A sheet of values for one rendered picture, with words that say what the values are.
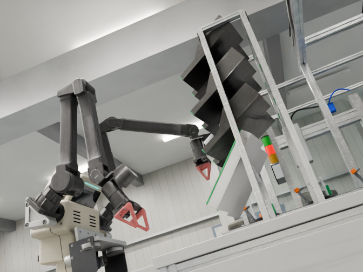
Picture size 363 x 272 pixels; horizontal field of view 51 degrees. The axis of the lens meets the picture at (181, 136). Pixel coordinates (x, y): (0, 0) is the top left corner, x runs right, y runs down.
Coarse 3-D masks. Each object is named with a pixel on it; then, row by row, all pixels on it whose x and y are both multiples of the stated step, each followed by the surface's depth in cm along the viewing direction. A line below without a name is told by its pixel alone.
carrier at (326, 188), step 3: (321, 180) 160; (324, 186) 159; (327, 186) 162; (327, 189) 161; (327, 192) 158; (330, 192) 161; (327, 195) 157; (330, 195) 157; (333, 195) 157; (336, 195) 150; (327, 198) 156; (309, 201) 163; (312, 201) 158; (306, 204) 161; (309, 204) 159; (300, 207) 153
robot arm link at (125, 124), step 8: (112, 120) 178; (120, 120) 178; (128, 120) 181; (136, 120) 181; (144, 120) 183; (120, 128) 180; (128, 128) 181; (136, 128) 181; (144, 128) 181; (152, 128) 181; (160, 128) 182; (168, 128) 182; (176, 128) 182; (184, 128) 181; (184, 136) 185
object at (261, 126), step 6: (264, 114) 146; (258, 120) 146; (264, 120) 149; (270, 120) 152; (252, 126) 146; (258, 126) 149; (264, 126) 152; (252, 132) 149; (258, 132) 153; (264, 132) 156; (258, 138) 156; (216, 162) 149; (222, 162) 150
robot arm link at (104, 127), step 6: (102, 126) 179; (108, 126) 179; (102, 132) 179; (102, 138) 179; (108, 138) 182; (108, 144) 180; (108, 150) 179; (108, 156) 179; (108, 162) 178; (114, 162) 180; (114, 168) 178
